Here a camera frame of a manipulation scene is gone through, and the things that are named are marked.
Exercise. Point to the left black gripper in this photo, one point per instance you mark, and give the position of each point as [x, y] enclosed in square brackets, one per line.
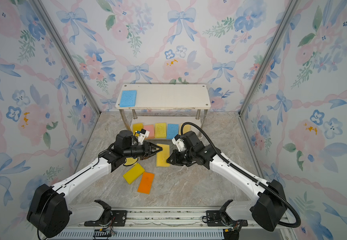
[148, 150]

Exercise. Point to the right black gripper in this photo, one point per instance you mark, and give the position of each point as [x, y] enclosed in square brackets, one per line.
[179, 156]

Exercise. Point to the tan yellow sponge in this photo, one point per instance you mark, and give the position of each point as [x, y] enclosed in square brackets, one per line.
[161, 157]

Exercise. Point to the pink sponge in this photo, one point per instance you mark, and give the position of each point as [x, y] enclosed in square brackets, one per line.
[151, 130]

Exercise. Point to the yellow porous sponge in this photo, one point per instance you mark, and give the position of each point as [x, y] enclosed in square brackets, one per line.
[160, 131]

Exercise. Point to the blue sponge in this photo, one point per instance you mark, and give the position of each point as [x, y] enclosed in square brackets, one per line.
[172, 131]
[128, 99]

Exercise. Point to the orange sponge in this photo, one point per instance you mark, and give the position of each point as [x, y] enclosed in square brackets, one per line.
[146, 183]

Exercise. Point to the small tan sponge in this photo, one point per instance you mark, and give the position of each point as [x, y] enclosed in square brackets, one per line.
[185, 128]

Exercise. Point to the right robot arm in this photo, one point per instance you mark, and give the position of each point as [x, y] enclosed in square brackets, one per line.
[263, 207]

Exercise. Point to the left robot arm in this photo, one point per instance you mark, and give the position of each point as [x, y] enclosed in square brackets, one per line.
[51, 211]

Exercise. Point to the white two-tier shelf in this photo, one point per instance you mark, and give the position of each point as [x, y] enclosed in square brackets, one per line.
[166, 103]

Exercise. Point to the pale yellow sponge far left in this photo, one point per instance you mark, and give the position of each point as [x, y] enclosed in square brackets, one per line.
[130, 162]

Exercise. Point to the bright yellow sponge left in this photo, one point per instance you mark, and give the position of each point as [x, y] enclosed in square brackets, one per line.
[135, 172]

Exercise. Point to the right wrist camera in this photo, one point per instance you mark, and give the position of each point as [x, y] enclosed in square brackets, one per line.
[179, 143]

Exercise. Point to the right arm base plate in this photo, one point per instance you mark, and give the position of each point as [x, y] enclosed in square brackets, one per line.
[218, 219]

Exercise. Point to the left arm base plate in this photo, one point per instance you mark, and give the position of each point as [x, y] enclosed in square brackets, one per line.
[111, 218]

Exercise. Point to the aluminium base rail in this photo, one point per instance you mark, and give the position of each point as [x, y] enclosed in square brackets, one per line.
[173, 223]

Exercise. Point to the left aluminium corner post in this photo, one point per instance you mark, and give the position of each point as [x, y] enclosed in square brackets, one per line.
[66, 56]

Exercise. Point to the aluminium corner post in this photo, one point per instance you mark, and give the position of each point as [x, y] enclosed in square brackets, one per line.
[66, 56]
[272, 47]

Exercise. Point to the right aluminium corner post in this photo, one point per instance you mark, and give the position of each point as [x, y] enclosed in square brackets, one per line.
[272, 47]

